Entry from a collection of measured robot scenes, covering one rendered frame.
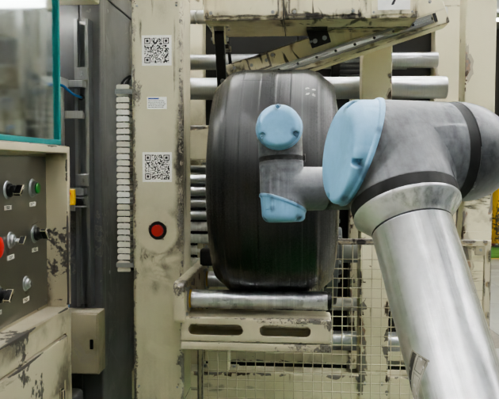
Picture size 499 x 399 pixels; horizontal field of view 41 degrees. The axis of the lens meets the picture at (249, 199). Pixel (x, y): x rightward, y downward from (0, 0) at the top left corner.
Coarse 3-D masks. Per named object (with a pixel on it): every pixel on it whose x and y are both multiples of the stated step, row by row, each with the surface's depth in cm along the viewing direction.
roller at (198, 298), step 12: (192, 300) 159; (204, 300) 159; (216, 300) 159; (228, 300) 158; (240, 300) 158; (252, 300) 158; (264, 300) 158; (276, 300) 157; (288, 300) 157; (300, 300) 157; (312, 300) 157; (324, 300) 157
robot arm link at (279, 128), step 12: (276, 108) 107; (288, 108) 107; (264, 120) 107; (276, 120) 107; (288, 120) 107; (300, 120) 110; (264, 132) 107; (276, 132) 107; (288, 132) 107; (300, 132) 108; (264, 144) 109; (276, 144) 107; (288, 144) 107; (300, 144) 111
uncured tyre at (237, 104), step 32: (224, 96) 153; (256, 96) 151; (288, 96) 150; (320, 96) 151; (224, 128) 147; (320, 128) 146; (224, 160) 145; (256, 160) 144; (320, 160) 144; (224, 192) 145; (256, 192) 144; (224, 224) 146; (256, 224) 145; (288, 224) 145; (320, 224) 145; (224, 256) 151; (256, 256) 149; (288, 256) 149; (320, 256) 149; (256, 288) 159; (288, 288) 158; (320, 288) 162
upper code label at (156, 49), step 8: (144, 40) 164; (152, 40) 164; (160, 40) 164; (168, 40) 164; (144, 48) 164; (152, 48) 164; (160, 48) 164; (168, 48) 164; (144, 56) 165; (152, 56) 164; (160, 56) 164; (168, 56) 164; (144, 64) 165; (152, 64) 165; (160, 64) 164; (168, 64) 164
